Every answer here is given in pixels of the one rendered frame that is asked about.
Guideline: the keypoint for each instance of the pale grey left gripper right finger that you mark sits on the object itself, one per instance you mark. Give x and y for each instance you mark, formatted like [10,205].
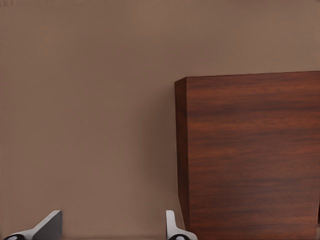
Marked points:
[172,225]

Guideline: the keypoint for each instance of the dark reddish wooden box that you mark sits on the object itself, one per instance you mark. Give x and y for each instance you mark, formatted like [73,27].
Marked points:
[250,155]

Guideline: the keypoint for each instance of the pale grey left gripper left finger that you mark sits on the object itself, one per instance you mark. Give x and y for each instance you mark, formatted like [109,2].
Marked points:
[47,226]

